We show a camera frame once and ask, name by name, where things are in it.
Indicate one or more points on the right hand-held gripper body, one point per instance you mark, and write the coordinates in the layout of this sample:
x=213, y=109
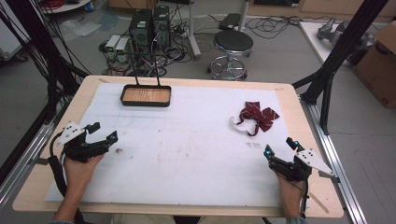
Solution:
x=292, y=170

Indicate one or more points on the person's right hand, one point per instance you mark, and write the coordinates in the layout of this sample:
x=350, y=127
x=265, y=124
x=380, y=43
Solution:
x=291, y=194

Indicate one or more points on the flat black device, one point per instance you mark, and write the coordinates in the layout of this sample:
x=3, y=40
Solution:
x=229, y=21

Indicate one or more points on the white board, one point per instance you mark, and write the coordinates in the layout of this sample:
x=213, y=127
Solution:
x=314, y=40

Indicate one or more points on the grey power supply box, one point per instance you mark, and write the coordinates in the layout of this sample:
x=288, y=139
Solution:
x=122, y=49
x=112, y=43

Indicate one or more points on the red striped bow tie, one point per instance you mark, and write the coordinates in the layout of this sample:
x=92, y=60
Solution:
x=260, y=115

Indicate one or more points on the person's left hand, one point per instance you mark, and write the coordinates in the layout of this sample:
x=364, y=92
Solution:
x=78, y=175

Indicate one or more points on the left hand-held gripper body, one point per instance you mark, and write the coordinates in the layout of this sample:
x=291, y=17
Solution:
x=81, y=150

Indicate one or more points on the aluminium rail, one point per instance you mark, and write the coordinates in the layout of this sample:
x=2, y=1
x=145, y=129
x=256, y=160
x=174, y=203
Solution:
x=25, y=157
x=337, y=161

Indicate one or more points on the black round stool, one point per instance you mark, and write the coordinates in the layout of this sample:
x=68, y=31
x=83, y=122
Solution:
x=233, y=42

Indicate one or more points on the brown cardboard box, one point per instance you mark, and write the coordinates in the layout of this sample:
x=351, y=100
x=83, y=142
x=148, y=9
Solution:
x=378, y=65

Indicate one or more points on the white desk leg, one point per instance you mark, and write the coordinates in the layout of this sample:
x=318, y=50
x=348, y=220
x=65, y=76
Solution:
x=243, y=14
x=193, y=34

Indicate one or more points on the black computer tower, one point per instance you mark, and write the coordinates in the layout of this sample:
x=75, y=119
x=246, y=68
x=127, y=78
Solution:
x=162, y=26
x=140, y=29

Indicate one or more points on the white table mat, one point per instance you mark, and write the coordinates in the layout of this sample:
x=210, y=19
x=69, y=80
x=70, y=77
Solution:
x=186, y=149

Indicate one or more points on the black tray with wooden bottom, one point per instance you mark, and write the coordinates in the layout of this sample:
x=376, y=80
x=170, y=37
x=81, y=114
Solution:
x=146, y=95

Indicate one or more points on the grey robot part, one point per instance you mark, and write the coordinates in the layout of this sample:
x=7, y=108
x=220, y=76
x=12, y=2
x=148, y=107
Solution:
x=330, y=31

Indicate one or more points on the black metal frame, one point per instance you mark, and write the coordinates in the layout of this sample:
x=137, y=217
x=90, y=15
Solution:
x=345, y=46
x=34, y=40

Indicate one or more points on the thin wooden stick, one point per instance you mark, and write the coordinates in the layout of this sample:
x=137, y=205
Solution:
x=318, y=202

